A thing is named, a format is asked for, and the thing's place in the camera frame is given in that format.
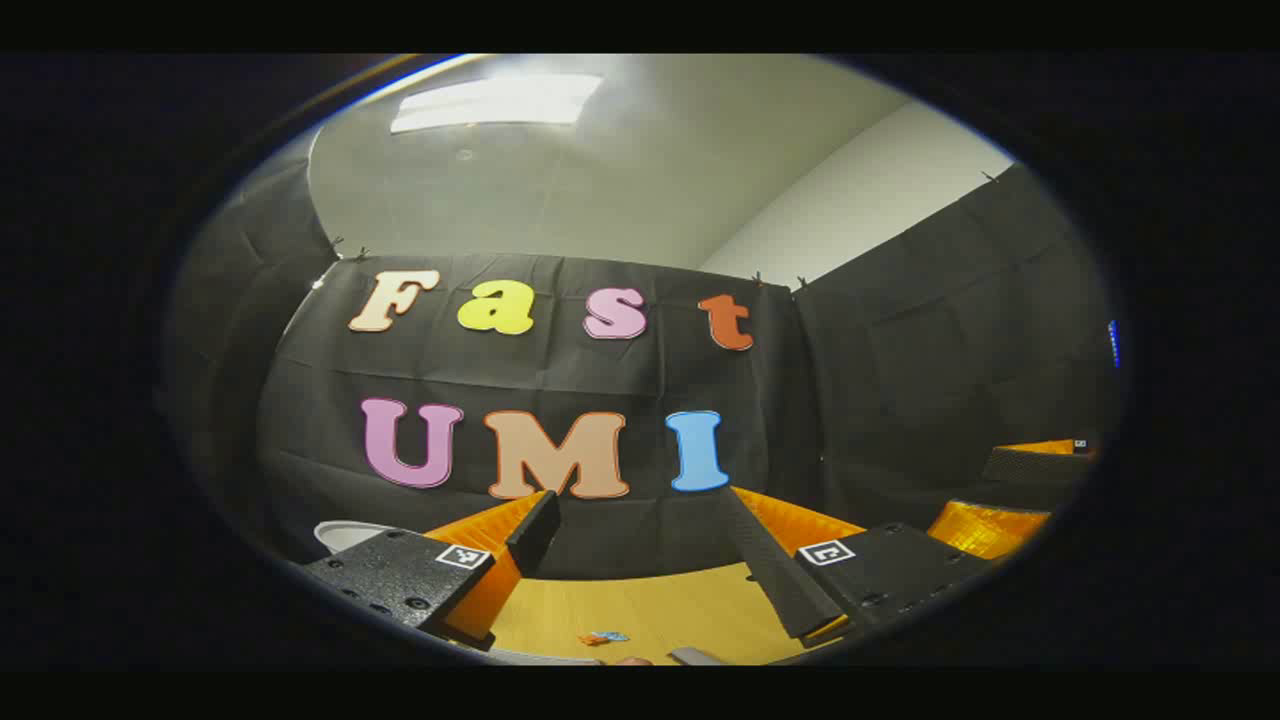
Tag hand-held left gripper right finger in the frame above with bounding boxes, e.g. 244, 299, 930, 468
713, 486, 993, 646

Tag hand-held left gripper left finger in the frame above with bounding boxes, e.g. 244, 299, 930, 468
300, 488, 563, 651

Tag grey dustpan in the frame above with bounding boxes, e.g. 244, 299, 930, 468
478, 647, 603, 667

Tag white ribbed garbage bin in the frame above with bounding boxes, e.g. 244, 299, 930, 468
314, 520, 403, 557

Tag wooden desktop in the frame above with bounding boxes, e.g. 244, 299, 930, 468
440, 560, 831, 667

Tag black backdrop cloth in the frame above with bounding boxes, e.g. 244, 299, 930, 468
160, 160, 1121, 581

